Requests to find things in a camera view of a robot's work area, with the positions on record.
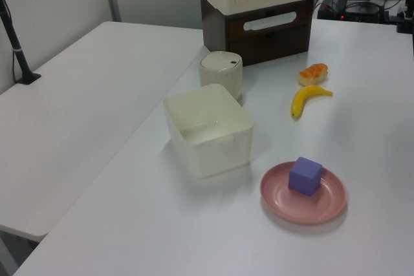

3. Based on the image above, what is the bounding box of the purple cube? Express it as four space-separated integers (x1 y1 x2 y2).
287 156 324 196

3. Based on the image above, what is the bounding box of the cream open storage box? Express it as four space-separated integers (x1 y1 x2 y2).
162 83 255 180

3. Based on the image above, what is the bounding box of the white lidded trash can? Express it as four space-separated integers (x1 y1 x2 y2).
198 50 244 101

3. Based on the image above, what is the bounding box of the yellow toy banana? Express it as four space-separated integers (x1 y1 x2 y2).
290 85 333 121

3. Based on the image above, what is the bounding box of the white toaster oven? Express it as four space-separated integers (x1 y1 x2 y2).
200 0 313 67

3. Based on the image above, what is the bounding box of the pink round plate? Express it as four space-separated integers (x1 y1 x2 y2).
259 161 347 226

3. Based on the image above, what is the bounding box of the orange glazed toy bread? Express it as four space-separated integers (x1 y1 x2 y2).
298 63 330 87

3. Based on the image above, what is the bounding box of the black electronics box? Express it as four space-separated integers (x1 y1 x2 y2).
316 0 382 21

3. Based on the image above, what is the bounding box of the black table clamp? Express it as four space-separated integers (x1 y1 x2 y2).
395 0 414 34

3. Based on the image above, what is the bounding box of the black camera pole with clamp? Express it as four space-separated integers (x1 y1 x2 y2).
0 0 42 85

